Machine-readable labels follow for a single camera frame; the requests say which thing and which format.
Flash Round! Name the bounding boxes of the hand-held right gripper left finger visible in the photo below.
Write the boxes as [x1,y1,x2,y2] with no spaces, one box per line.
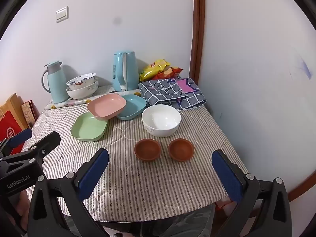
[26,148,110,237]

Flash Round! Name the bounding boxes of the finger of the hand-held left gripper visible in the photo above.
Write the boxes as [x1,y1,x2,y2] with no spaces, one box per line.
[10,131,61,165]
[0,128,33,157]

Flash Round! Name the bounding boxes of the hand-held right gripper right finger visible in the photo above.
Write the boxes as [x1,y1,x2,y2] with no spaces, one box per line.
[212,149,293,237]

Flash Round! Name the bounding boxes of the green plate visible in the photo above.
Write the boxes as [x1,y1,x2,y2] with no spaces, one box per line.
[71,112,108,142]

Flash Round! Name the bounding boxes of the small brown bowl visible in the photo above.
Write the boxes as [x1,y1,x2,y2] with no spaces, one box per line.
[167,138,194,162]
[134,139,161,161]

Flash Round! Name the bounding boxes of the pink plate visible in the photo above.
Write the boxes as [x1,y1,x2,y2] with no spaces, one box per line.
[87,93,127,121]

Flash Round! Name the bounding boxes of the blue plate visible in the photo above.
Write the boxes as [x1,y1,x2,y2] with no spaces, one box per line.
[116,94,147,121]

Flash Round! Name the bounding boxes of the red paper bag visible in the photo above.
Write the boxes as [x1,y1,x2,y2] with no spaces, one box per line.
[0,111,24,142]

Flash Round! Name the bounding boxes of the patterned brown box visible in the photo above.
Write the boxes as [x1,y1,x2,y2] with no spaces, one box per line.
[21,100,41,130]

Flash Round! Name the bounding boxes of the brown paper bag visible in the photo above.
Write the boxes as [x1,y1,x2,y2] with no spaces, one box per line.
[0,93,29,131]

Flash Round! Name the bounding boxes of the striped quilted tablecloth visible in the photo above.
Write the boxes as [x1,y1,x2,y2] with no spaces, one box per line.
[21,86,250,223]

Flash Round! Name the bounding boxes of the light blue thermos jug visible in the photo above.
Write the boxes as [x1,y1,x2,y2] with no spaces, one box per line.
[41,60,70,103]

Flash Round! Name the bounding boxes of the large white patterned bowl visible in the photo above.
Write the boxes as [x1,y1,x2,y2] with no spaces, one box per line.
[66,78,99,100]

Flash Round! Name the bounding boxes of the floral patterned bowl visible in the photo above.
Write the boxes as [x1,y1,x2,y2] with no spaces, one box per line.
[66,73,97,91]

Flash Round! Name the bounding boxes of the brown wooden baseboard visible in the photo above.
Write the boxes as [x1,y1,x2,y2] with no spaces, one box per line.
[286,170,316,203]

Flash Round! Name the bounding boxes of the person's dark trousers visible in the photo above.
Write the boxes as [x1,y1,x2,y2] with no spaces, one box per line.
[99,202,215,237]

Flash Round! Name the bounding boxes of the plain white bowl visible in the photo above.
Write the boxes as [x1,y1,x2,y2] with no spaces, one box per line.
[142,104,181,138]

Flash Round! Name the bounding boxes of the grey checked cloth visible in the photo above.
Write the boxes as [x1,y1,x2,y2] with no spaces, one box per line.
[138,78,207,111]

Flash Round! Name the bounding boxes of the light blue electric kettle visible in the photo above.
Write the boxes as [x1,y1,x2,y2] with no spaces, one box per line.
[113,51,139,92]

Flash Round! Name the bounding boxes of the yellow chips bag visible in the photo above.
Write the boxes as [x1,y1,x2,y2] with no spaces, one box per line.
[139,59,171,82]

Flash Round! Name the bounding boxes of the red chips bag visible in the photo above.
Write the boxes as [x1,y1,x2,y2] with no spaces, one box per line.
[154,67,183,81]

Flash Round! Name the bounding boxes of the white light switch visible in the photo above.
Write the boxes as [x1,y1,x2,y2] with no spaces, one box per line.
[55,6,69,23]

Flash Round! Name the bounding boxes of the brown wooden door frame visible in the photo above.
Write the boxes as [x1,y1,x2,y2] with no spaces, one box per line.
[189,0,206,104]

